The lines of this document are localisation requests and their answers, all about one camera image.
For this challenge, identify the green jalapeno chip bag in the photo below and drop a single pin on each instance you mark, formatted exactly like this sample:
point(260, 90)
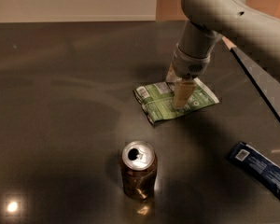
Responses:
point(157, 100)

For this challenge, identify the blue rxbar blueberry wrapper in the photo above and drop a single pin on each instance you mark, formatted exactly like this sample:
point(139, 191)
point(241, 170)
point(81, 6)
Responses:
point(253, 162)

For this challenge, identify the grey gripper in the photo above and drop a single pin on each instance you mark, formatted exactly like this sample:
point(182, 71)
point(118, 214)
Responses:
point(188, 64)

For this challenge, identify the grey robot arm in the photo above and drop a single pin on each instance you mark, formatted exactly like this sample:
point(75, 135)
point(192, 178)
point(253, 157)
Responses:
point(255, 33)

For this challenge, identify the brown soda can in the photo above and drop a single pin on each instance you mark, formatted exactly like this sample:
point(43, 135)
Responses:
point(138, 165)

